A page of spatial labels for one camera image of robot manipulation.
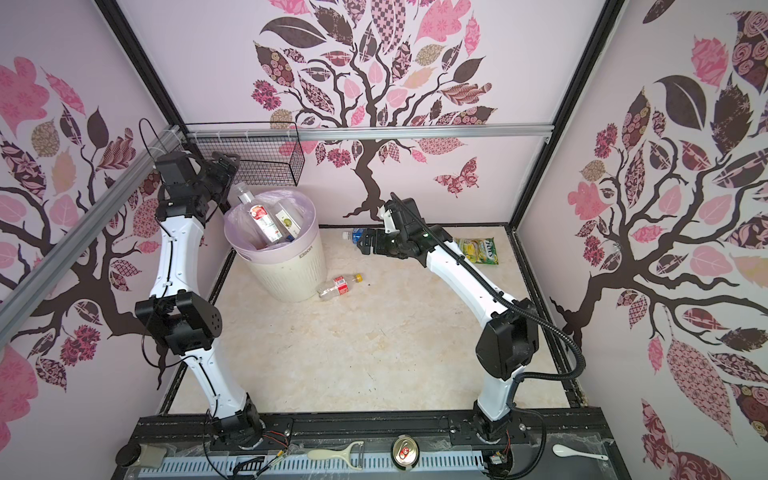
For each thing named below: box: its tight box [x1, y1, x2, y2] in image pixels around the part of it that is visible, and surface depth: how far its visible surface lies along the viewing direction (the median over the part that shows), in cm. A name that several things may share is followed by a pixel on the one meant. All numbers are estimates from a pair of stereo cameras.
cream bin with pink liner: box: [224, 189, 327, 303], surface depth 87 cm
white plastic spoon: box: [552, 444, 609, 461], surface depth 72 cm
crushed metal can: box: [391, 434, 420, 471], surface depth 63 cm
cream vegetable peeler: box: [307, 441, 365, 470], surface depth 71 cm
